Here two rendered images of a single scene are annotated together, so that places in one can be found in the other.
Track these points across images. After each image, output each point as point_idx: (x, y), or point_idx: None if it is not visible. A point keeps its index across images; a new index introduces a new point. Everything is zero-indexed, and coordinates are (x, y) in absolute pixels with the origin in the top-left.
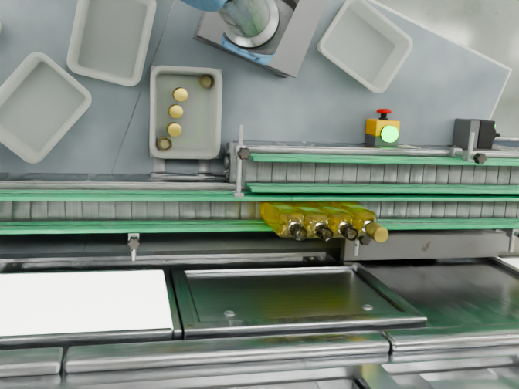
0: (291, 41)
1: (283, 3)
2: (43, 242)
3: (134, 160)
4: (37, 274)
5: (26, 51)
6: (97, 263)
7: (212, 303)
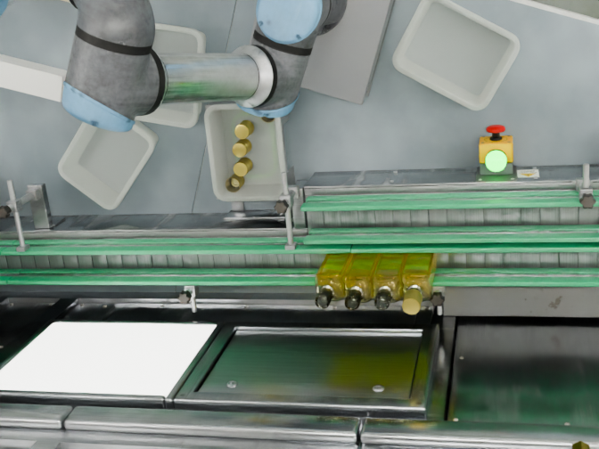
0: (349, 64)
1: (283, 54)
2: None
3: (213, 198)
4: (104, 323)
5: None
6: (181, 306)
7: (227, 370)
